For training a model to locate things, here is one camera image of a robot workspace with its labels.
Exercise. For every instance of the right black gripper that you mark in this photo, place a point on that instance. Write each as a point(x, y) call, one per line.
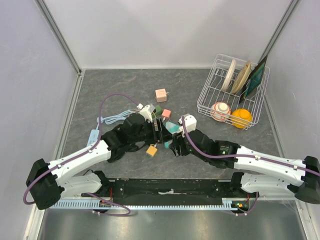
point(177, 139)

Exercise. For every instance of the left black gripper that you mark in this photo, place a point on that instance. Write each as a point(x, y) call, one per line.
point(162, 134)

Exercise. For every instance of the teal triangular power strip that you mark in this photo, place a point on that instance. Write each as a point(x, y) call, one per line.
point(172, 128)

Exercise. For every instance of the pink cube socket adapter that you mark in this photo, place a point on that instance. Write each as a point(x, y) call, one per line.
point(161, 95)

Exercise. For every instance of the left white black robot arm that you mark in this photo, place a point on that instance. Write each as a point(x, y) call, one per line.
point(48, 182)

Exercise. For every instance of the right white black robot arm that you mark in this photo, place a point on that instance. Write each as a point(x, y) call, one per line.
point(299, 177)

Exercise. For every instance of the yellow usb charger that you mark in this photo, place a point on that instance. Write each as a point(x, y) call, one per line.
point(151, 151)

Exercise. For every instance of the pink usb charger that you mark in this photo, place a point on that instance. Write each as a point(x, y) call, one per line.
point(166, 114)

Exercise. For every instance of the orange bowl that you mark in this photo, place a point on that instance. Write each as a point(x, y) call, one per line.
point(241, 118)

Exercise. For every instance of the white plate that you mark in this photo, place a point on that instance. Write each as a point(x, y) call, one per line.
point(229, 75)

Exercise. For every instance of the beige plate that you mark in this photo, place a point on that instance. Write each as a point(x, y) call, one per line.
point(241, 78)

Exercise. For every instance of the dark green square plate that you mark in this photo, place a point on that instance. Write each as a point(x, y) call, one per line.
point(254, 79)

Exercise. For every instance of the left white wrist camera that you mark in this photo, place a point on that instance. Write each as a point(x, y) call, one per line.
point(146, 111)

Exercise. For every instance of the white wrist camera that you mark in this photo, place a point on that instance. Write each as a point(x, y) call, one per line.
point(190, 123)
point(146, 111)

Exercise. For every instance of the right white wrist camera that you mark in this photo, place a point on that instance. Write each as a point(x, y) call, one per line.
point(190, 123)

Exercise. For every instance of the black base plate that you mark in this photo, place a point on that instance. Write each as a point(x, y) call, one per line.
point(152, 191)

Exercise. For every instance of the white wire dish rack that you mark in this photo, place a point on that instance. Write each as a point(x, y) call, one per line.
point(211, 92)

